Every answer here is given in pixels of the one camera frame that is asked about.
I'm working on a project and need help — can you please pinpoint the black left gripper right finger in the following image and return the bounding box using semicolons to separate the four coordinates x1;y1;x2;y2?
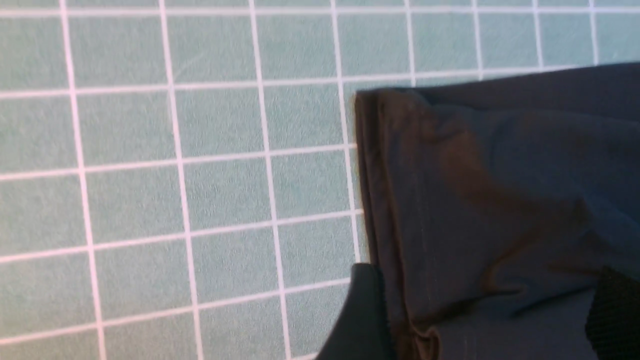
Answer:
585;268;640;360

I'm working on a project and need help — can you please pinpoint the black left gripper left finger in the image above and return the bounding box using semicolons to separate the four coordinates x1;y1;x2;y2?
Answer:
316;263;398;360

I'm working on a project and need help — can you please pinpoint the dark gray long-sleeve shirt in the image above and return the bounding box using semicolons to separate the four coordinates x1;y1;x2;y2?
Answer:
353;63;640;360

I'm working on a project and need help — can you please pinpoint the teal grid tablecloth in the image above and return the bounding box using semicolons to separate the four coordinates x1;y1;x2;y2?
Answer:
0;0;639;360

